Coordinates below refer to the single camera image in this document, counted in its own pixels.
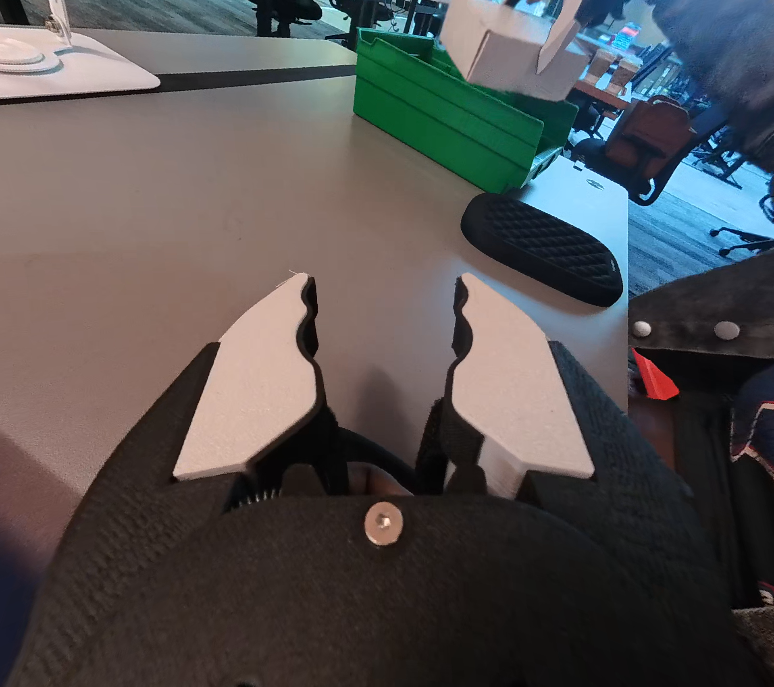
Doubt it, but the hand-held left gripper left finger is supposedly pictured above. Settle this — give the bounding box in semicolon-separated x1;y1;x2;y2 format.
172;273;329;482

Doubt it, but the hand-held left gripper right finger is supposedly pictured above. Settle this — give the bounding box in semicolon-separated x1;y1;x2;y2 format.
444;273;597;500

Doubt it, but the small white cardboard box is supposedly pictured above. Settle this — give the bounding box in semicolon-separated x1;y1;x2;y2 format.
438;0;590;102

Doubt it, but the green plastic bin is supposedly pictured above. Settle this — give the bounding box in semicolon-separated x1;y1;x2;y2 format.
352;27;580;195

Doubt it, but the person's right forearm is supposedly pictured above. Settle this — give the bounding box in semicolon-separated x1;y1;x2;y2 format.
635;0;774;159

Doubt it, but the grey desk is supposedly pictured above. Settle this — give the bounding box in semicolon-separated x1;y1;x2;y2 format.
0;28;630;579

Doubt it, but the red plastic piece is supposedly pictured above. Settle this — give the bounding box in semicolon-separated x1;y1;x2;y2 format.
632;347;680;401

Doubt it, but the brown office chair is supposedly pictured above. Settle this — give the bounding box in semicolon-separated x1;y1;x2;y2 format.
571;95;729;207

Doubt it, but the black wrist rest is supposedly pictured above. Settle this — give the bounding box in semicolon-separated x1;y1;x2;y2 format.
461;193;625;308

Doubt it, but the person's black jacket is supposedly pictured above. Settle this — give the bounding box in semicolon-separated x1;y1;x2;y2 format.
628;255;774;687

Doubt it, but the white board stand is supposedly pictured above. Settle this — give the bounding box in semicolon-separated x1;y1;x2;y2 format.
0;0;161;100

